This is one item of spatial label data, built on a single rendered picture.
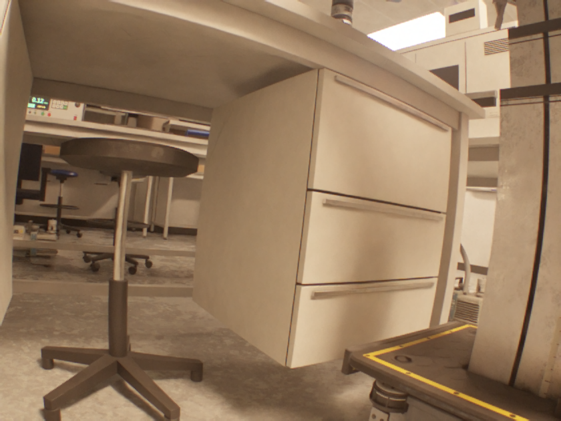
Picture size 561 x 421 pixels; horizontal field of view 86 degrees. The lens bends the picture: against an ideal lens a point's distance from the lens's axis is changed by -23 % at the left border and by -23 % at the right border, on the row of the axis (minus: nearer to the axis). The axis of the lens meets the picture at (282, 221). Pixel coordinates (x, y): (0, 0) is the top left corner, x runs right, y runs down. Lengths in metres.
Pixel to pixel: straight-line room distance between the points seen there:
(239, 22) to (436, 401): 0.69
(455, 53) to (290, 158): 1.26
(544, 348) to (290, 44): 0.69
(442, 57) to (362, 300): 1.35
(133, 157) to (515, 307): 0.73
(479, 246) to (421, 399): 4.43
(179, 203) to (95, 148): 4.76
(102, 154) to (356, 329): 0.66
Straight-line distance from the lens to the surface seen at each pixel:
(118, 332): 0.97
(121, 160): 0.77
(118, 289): 0.94
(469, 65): 1.82
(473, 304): 2.08
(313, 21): 0.74
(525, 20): 0.76
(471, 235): 5.01
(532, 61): 0.70
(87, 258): 2.73
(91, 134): 2.35
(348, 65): 0.83
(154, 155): 0.77
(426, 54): 1.98
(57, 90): 1.38
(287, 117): 0.84
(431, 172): 1.03
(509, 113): 0.67
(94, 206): 5.25
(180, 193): 5.51
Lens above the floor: 0.51
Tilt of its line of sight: 2 degrees down
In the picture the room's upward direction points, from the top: 6 degrees clockwise
